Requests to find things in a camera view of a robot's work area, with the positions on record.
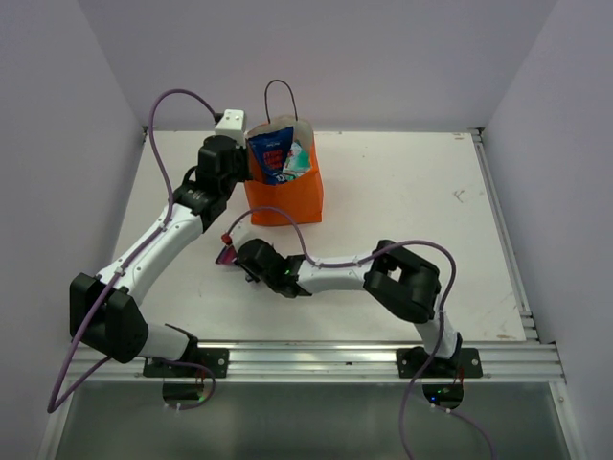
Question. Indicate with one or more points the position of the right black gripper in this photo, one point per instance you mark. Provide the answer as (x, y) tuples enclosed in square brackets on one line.
[(257, 278)]

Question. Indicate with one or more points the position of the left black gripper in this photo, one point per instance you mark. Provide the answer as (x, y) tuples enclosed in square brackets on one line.
[(242, 154)]

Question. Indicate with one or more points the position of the purple snack packet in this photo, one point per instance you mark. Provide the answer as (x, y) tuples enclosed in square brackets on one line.
[(227, 256)]

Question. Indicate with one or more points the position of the blue Burts chip bag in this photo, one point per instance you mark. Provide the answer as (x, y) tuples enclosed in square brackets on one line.
[(271, 150)]

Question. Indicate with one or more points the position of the orange paper bag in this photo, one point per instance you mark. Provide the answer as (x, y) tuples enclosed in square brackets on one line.
[(303, 198)]

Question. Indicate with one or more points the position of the teal snack packet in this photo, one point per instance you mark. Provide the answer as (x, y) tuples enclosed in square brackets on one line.
[(297, 162)]

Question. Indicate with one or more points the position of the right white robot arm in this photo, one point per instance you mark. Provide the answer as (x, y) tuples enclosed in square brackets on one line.
[(404, 283)]

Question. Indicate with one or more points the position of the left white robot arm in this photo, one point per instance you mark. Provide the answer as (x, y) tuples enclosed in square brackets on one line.
[(105, 308)]

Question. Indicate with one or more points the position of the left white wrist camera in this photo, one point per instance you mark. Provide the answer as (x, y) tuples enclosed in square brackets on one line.
[(231, 123)]

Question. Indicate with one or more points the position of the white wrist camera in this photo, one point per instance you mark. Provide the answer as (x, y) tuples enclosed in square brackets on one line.
[(227, 239), (231, 123)]

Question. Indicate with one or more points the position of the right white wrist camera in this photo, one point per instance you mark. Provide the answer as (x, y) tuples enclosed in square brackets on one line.
[(227, 239)]

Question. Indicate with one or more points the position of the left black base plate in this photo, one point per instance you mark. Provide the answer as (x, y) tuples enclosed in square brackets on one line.
[(197, 363)]

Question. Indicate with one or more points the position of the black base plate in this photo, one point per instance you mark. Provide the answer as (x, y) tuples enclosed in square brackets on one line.
[(197, 363), (431, 361)]

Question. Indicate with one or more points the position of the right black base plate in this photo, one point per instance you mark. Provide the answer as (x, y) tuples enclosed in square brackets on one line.
[(431, 361)]

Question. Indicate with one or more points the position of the aluminium mounting rail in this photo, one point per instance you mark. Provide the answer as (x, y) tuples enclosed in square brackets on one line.
[(377, 362)]

